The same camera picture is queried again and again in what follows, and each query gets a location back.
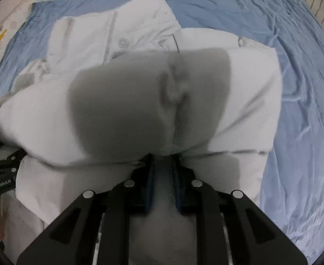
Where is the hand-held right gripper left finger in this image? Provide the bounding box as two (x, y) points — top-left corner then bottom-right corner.
(17, 153), (156, 265)

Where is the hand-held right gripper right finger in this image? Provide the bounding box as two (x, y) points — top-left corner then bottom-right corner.
(172, 153), (308, 265)

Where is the grey puffer jacket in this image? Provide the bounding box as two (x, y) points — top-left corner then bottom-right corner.
(0, 0), (283, 265)

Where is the blue bed sheet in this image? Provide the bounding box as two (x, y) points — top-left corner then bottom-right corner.
(0, 0), (324, 245)

